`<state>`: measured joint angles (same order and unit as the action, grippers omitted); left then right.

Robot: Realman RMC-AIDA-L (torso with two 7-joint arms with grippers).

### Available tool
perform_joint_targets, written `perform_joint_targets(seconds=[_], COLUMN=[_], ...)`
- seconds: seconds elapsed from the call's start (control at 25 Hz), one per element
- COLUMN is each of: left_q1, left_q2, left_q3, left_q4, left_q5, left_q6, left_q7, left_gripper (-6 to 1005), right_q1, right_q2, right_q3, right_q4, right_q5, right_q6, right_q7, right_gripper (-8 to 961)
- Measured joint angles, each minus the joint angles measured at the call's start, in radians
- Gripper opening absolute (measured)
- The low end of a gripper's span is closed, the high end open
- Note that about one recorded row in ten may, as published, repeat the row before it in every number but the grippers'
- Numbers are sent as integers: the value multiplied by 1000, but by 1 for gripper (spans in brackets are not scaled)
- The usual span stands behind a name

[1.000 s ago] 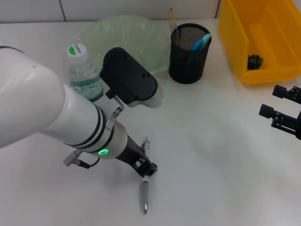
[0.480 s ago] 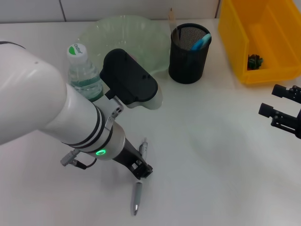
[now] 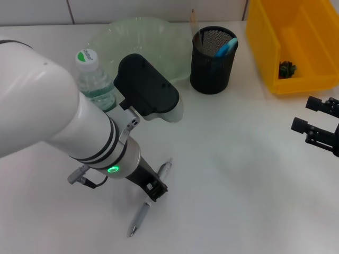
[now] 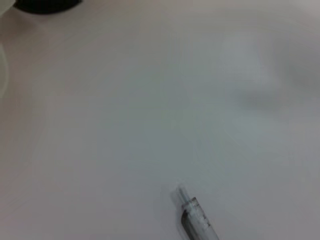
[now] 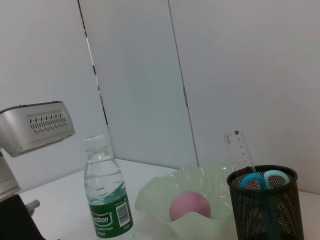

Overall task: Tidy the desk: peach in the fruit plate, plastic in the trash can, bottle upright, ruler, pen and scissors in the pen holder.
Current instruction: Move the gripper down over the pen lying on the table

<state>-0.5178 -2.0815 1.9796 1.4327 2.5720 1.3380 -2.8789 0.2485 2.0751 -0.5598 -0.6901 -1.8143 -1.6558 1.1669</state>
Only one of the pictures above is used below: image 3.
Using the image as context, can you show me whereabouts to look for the clear plastic ruler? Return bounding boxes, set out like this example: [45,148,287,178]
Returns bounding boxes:
[189,8,204,47]

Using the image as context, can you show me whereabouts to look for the green plastic wrapper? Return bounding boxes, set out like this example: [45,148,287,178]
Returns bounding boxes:
[278,60,298,79]

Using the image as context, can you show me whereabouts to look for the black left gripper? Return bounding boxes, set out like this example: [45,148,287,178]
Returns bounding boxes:
[124,156,169,204]

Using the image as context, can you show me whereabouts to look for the green glass fruit bowl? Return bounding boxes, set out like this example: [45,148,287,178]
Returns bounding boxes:
[87,16,193,83]

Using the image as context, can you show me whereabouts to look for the silver left gripper cable plug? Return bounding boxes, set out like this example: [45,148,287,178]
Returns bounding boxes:
[67,164,109,189]

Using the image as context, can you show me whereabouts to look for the grey white ballpoint pen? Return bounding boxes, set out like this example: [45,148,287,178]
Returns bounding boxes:
[128,157,174,238]

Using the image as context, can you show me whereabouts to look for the clear water bottle green label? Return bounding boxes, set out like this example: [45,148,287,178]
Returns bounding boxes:
[75,48,119,113]

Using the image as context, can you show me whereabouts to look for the blue scissors with teal sheath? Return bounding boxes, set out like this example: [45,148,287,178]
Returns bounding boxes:
[213,37,238,58]

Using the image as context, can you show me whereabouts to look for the yellow plastic storage bin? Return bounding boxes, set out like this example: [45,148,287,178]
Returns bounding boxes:
[245,0,339,96]

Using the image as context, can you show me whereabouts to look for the black mesh pen holder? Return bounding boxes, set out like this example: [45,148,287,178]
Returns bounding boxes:
[190,25,239,95]

